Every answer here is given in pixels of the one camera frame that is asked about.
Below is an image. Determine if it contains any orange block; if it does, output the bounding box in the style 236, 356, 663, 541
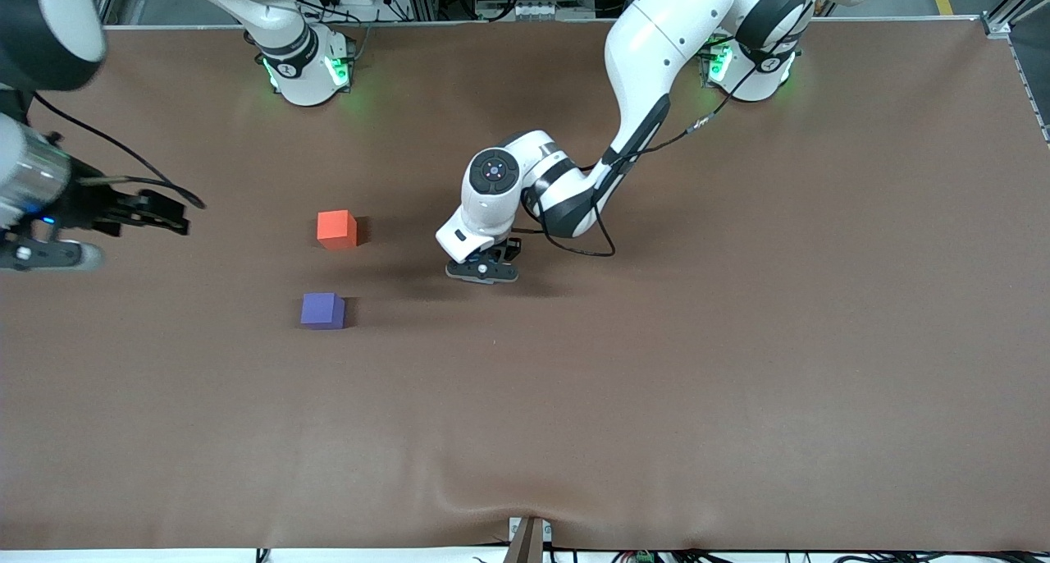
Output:
317, 209, 358, 250

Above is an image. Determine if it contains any purple block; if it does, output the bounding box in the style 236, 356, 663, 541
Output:
300, 292, 346, 331

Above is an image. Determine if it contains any white terminal block row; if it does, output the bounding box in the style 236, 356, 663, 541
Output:
476, 0, 605, 22

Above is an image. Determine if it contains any brown table mat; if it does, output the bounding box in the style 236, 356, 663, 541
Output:
0, 17, 1050, 552

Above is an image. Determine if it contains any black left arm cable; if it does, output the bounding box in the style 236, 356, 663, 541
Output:
537, 50, 760, 259

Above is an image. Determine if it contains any aluminium frame profile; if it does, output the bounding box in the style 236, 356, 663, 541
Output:
980, 0, 1050, 40

